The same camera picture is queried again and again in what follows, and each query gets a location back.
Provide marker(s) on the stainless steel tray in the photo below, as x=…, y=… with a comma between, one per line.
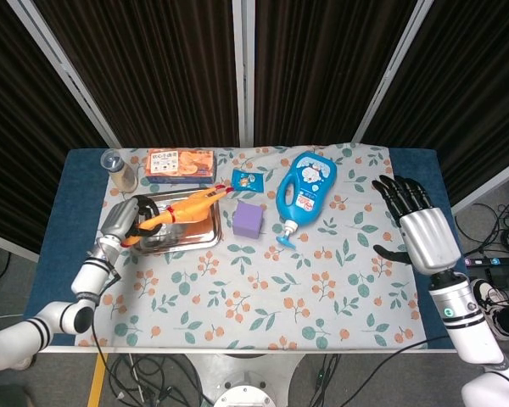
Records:
x=195, y=237

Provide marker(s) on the white black sneaker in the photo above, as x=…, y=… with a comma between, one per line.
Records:
x=488, y=297

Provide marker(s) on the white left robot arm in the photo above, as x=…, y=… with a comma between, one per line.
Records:
x=89, y=275

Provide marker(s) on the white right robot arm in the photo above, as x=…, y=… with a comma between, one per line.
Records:
x=458, y=305

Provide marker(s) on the orange blue cookie box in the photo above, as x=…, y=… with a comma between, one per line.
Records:
x=180, y=165

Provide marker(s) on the yellow floor tape strip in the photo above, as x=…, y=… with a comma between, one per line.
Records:
x=96, y=381

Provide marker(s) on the black power strip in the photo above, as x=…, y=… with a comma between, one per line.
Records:
x=492, y=261

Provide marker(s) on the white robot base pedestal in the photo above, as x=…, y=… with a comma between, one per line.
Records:
x=246, y=373

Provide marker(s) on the floral print tablecloth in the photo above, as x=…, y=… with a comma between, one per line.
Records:
x=258, y=297

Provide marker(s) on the purple foam cube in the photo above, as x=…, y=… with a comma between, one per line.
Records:
x=248, y=220

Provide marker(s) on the white metal table frame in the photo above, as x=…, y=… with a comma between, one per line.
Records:
x=246, y=350

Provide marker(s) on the small blue snack packet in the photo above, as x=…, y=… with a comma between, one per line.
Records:
x=248, y=180

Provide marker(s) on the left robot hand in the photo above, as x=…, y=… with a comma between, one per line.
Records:
x=119, y=218

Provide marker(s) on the orange rubber chicken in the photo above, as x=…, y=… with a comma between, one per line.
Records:
x=186, y=210

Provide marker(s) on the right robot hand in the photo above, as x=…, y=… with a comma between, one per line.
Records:
x=428, y=237

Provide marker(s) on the blue pump detergent bottle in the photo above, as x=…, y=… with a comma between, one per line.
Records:
x=305, y=195

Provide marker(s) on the dark partition screen panel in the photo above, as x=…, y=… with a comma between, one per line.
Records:
x=152, y=63
x=322, y=63
x=8, y=127
x=483, y=85

